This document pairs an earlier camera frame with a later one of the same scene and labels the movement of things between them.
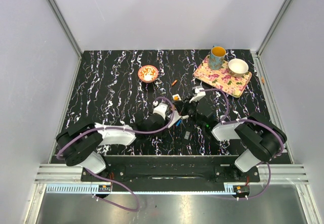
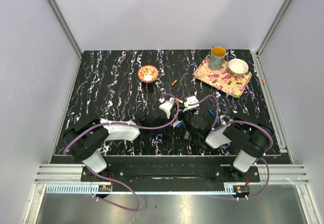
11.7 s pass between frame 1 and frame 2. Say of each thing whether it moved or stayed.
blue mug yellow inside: stayed
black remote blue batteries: stayed
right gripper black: moved
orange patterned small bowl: stayed
